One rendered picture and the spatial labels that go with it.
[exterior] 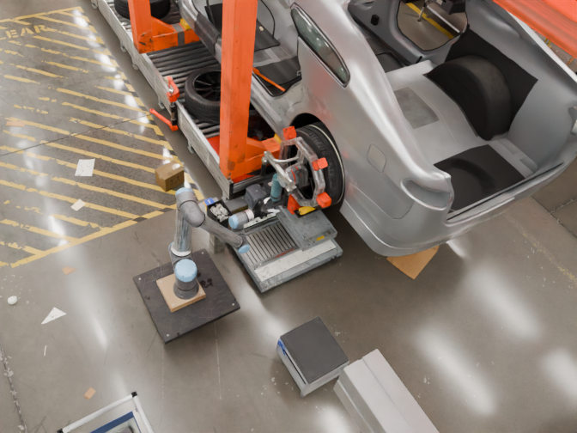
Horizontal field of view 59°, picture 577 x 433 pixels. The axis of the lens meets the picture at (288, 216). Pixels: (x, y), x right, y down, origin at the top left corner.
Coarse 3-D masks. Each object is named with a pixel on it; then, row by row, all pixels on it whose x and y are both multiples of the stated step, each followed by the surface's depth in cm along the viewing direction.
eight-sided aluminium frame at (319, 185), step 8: (288, 144) 389; (296, 144) 378; (304, 144) 377; (280, 152) 406; (304, 152) 372; (312, 152) 372; (312, 160) 368; (312, 168) 371; (320, 176) 373; (320, 184) 373; (296, 192) 416; (320, 192) 381; (296, 200) 411; (304, 200) 407; (312, 200) 388
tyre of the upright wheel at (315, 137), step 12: (300, 132) 384; (312, 132) 377; (312, 144) 375; (324, 144) 372; (336, 144) 374; (288, 156) 415; (324, 156) 368; (336, 156) 372; (324, 168) 373; (336, 168) 371; (336, 180) 373; (336, 192) 381
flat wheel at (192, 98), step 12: (192, 72) 513; (204, 72) 515; (216, 72) 520; (192, 84) 501; (204, 84) 508; (216, 84) 512; (192, 96) 489; (204, 96) 495; (216, 96) 500; (192, 108) 497; (204, 108) 489; (216, 108) 486; (204, 120) 500; (216, 120) 498
